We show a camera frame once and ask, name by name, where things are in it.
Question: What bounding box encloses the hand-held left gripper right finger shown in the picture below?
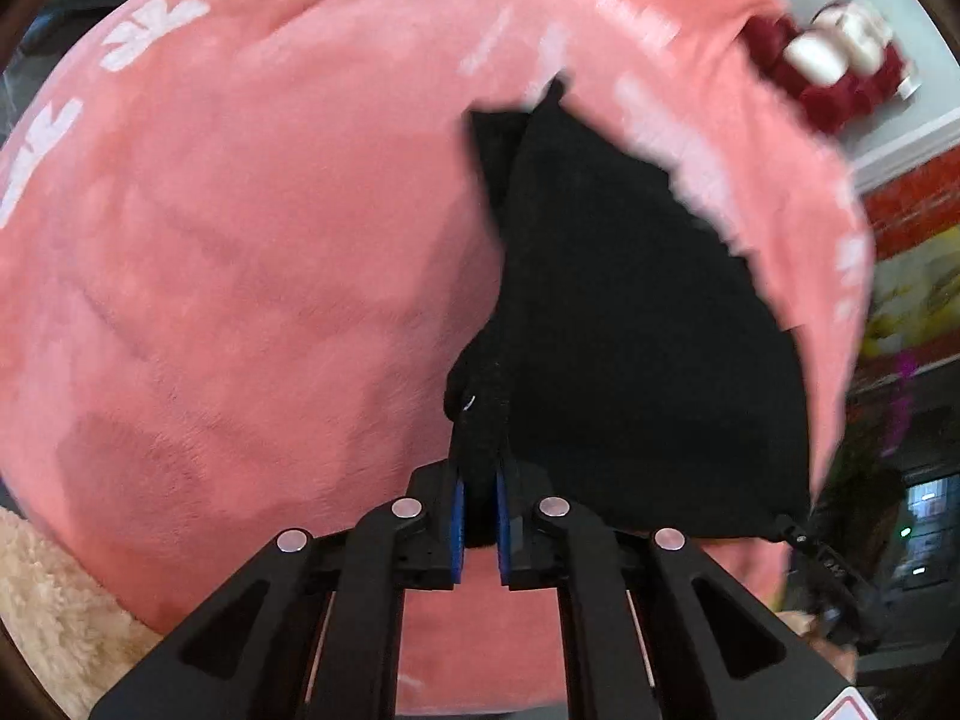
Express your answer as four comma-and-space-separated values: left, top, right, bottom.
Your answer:
493, 461, 878, 720

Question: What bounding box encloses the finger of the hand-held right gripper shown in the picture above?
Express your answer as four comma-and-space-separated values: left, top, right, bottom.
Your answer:
776, 514, 882, 653

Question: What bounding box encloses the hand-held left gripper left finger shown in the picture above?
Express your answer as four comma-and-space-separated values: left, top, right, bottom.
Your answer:
88, 461, 467, 720

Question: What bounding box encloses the black long-sleeved sweater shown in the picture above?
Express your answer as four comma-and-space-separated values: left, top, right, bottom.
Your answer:
442, 75, 815, 548

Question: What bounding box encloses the pink plush blanket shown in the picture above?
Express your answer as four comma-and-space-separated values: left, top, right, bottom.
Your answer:
0, 0, 875, 717

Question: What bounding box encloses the cream fluffy blanket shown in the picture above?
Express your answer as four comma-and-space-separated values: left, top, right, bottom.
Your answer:
0, 506, 162, 720

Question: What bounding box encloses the dark red plush toy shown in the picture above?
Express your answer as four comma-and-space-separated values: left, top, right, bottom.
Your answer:
739, 0, 920, 132

